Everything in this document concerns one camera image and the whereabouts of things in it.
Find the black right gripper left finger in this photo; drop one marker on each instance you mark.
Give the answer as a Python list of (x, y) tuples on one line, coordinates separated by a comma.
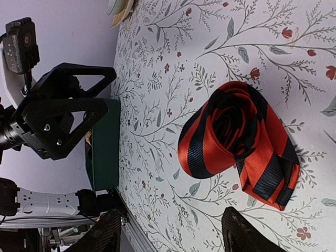
[(105, 235)]

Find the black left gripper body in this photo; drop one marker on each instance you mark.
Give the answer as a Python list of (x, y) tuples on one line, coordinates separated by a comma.
[(24, 125)]

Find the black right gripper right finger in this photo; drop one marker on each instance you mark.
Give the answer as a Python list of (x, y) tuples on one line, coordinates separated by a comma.
[(240, 235)]

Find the red black striped tie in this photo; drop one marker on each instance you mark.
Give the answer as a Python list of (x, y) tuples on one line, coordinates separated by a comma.
[(236, 127)]

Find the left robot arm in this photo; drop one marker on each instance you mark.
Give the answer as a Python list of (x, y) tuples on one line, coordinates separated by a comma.
[(67, 175)]

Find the dark green divided organizer box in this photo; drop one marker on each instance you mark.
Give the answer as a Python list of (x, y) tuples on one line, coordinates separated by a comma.
[(102, 153)]

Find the light blue bowl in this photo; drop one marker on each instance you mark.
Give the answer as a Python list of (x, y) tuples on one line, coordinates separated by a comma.
[(115, 6)]

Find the yellow woven coaster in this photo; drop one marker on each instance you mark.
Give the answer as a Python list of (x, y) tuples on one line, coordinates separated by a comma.
[(118, 18)]

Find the floral patterned table mat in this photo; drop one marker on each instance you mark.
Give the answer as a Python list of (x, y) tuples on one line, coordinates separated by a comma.
[(171, 56)]

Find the slotted aluminium front rail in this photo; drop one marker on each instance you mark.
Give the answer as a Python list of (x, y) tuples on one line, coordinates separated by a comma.
[(135, 235)]

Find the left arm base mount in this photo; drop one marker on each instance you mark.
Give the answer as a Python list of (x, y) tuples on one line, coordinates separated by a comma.
[(91, 205)]

